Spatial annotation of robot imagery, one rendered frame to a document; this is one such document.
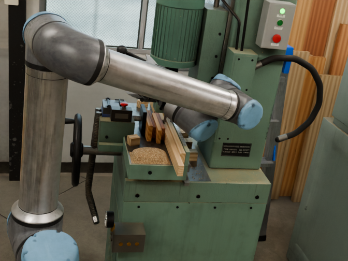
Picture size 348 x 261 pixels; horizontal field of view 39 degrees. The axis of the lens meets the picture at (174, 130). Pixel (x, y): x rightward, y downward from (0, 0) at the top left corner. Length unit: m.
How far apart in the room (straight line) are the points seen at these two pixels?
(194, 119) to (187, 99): 0.24
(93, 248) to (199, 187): 1.06
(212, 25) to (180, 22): 0.12
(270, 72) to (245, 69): 0.16
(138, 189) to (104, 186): 1.52
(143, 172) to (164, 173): 0.08
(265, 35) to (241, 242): 0.85
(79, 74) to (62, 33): 0.10
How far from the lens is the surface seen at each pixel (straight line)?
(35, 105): 1.32
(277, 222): 3.28
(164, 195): 1.87
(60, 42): 1.16
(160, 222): 1.93
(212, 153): 1.95
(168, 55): 1.80
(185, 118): 1.54
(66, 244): 1.40
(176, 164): 1.69
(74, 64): 1.15
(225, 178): 1.93
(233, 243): 2.07
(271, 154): 2.85
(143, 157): 1.72
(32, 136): 1.35
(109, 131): 1.90
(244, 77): 1.77
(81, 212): 3.07
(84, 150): 1.97
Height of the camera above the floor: 1.70
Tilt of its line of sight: 23 degrees down
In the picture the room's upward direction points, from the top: 8 degrees clockwise
